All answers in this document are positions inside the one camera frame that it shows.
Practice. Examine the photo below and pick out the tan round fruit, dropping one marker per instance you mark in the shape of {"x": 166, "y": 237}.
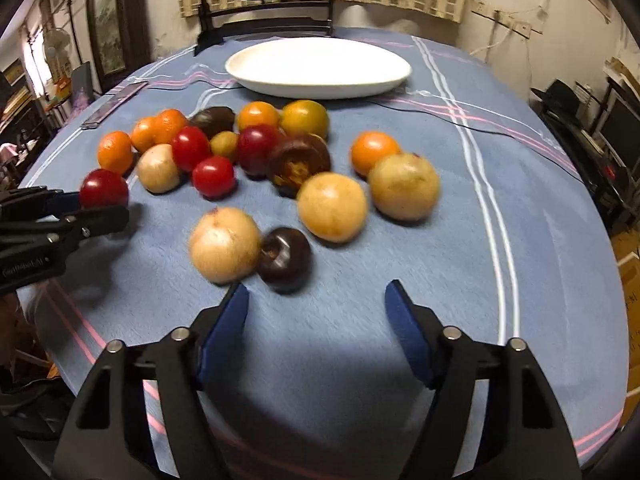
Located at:
{"x": 404, "y": 187}

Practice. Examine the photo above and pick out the round embroidered table screen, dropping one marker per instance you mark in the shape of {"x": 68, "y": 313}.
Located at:
{"x": 260, "y": 0}

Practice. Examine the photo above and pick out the purple smartphone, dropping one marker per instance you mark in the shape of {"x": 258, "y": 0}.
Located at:
{"x": 116, "y": 100}

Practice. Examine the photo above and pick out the small yellow fruit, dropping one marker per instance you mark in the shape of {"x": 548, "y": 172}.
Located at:
{"x": 224, "y": 144}

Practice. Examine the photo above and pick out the black hat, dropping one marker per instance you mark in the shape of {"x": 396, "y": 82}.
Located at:
{"x": 559, "y": 98}

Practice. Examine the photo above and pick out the blue striped tablecloth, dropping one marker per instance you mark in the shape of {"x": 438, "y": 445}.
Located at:
{"x": 319, "y": 387}

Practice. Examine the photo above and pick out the dark framed painting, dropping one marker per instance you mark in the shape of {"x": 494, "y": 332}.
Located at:
{"x": 119, "y": 38}

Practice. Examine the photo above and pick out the orange citrus fruit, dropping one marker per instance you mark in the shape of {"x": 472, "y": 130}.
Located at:
{"x": 370, "y": 147}

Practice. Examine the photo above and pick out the orange mandarin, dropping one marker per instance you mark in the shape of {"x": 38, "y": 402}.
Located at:
{"x": 115, "y": 152}

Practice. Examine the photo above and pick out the red round tomato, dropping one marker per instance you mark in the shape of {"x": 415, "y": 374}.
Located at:
{"x": 214, "y": 177}

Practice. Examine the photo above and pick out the dark red plum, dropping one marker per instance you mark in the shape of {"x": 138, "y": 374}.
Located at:
{"x": 254, "y": 149}

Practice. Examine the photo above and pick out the wall power strip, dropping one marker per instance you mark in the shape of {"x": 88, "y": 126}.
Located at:
{"x": 510, "y": 20}

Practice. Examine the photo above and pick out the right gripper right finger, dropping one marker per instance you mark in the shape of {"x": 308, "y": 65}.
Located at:
{"x": 524, "y": 436}

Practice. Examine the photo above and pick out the orange tangerine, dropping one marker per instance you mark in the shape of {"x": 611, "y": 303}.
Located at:
{"x": 158, "y": 129}

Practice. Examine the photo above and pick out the large beige round fruit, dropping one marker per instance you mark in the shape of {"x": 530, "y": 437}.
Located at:
{"x": 224, "y": 246}

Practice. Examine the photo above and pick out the carved dark brown fruit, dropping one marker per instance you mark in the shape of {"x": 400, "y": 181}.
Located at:
{"x": 294, "y": 160}

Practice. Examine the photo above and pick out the small beige fruit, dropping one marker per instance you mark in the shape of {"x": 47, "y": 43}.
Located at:
{"x": 157, "y": 171}

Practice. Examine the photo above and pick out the white oval plate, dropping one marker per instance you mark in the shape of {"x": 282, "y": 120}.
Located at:
{"x": 318, "y": 68}

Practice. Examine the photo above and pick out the yellow green orange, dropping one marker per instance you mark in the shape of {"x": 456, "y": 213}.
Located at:
{"x": 305, "y": 117}

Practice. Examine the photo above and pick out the small red tomato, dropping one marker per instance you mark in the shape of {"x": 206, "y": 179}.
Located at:
{"x": 103, "y": 188}

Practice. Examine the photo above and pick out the computer monitor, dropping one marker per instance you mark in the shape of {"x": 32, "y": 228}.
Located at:
{"x": 619, "y": 127}

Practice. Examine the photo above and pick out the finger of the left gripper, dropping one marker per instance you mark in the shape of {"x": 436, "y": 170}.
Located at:
{"x": 90, "y": 222}
{"x": 37, "y": 203}

